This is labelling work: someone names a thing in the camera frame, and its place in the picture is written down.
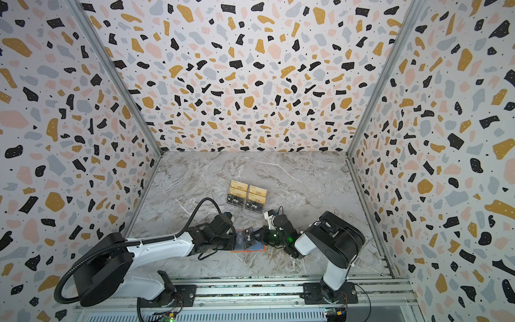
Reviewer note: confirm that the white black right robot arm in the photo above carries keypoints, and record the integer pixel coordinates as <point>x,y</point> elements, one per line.
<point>339,241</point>

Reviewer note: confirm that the orange card holder wallet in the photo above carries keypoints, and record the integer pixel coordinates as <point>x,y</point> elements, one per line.
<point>241,247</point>

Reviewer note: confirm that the circuit board right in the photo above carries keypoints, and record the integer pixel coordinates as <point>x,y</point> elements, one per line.
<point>336,315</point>

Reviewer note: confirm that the aluminium corner post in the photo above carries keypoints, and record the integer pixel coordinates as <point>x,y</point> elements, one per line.
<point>77,12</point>
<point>410,20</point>

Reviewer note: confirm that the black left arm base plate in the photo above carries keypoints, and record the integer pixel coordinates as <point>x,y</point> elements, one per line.
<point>182,296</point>

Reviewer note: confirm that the aluminium corner post right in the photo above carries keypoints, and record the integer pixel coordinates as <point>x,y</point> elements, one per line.
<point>410,20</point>

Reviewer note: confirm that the aluminium corner post left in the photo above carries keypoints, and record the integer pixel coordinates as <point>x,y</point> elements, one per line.
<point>77,12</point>

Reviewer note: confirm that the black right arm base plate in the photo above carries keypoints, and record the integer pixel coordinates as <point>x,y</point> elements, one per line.
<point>321,294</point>

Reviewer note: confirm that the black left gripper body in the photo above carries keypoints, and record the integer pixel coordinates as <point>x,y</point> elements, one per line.
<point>228,243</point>

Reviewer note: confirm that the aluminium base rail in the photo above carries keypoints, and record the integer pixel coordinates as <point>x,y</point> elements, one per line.
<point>380,298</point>

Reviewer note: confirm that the gold card back left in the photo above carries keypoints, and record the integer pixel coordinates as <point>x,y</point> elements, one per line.
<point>239,186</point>

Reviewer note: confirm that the gold card middle left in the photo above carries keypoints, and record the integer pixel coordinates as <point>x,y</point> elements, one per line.
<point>238,193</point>

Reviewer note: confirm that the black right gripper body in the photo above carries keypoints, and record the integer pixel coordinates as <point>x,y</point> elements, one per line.
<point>265,234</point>

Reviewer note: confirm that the clear acrylic card stand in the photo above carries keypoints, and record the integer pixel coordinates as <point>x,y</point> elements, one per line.
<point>247,199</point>

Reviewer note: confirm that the green circuit board left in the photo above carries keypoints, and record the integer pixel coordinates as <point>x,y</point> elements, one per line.
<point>168,317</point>

